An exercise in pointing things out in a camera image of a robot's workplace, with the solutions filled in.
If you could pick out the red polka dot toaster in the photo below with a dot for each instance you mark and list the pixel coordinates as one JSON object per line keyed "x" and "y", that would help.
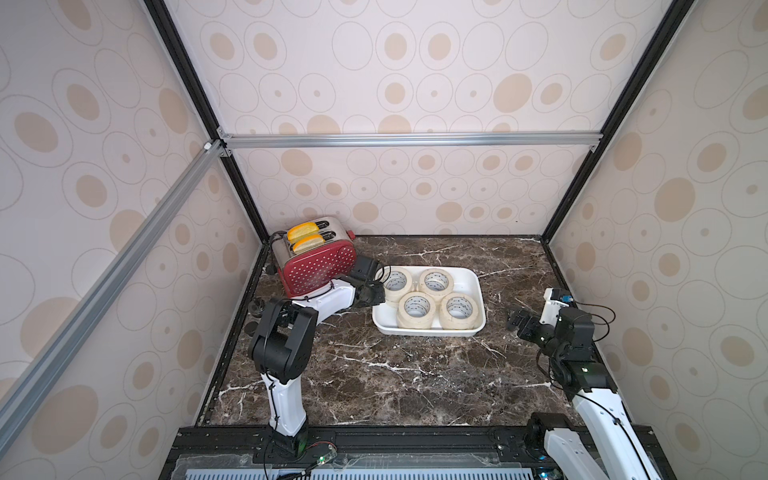
{"x": 304, "y": 273}

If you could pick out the beige masking tape roll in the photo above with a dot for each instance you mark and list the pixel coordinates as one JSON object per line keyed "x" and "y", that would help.
{"x": 436, "y": 283}
{"x": 398, "y": 282}
{"x": 416, "y": 310}
{"x": 458, "y": 311}

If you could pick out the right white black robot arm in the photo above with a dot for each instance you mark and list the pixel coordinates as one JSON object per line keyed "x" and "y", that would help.
{"x": 590, "y": 388}

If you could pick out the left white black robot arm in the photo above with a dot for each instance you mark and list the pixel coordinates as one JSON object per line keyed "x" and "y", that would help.
{"x": 282, "y": 343}

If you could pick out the yellow toast slice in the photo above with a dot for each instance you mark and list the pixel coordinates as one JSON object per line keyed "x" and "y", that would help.
{"x": 302, "y": 230}
{"x": 308, "y": 243}

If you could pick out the black right corner post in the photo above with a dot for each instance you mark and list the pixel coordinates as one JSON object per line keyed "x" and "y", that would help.
{"x": 659, "y": 42}

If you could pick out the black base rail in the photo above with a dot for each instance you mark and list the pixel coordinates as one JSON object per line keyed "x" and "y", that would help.
{"x": 239, "y": 447}

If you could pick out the yellow toast slice rear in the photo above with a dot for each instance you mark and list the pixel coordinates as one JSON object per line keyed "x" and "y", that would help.
{"x": 302, "y": 230}

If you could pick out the yellow toast slice front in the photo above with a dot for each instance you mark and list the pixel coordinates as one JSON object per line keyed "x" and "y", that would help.
{"x": 308, "y": 243}

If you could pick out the left diagonal aluminium bar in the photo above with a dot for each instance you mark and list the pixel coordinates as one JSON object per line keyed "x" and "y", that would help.
{"x": 21, "y": 403}

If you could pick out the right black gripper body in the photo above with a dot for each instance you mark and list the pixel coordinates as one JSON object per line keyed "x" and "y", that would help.
{"x": 526, "y": 324}

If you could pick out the black corner post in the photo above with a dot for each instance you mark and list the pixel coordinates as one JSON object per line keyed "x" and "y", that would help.
{"x": 161, "y": 17}
{"x": 659, "y": 42}

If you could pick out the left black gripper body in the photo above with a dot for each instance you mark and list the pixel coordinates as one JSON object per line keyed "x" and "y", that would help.
{"x": 372, "y": 294}

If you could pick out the white rectangular storage tray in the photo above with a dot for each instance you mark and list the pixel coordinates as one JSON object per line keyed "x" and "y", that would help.
{"x": 465, "y": 281}

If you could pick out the horizontal aluminium frame bar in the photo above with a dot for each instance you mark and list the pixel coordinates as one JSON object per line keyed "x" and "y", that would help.
{"x": 379, "y": 140}

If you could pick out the black left corner post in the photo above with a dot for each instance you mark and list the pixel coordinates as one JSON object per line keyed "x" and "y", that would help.
{"x": 161, "y": 17}

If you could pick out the small dark spice bottle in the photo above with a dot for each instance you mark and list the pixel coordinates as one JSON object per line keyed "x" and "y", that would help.
{"x": 250, "y": 328}

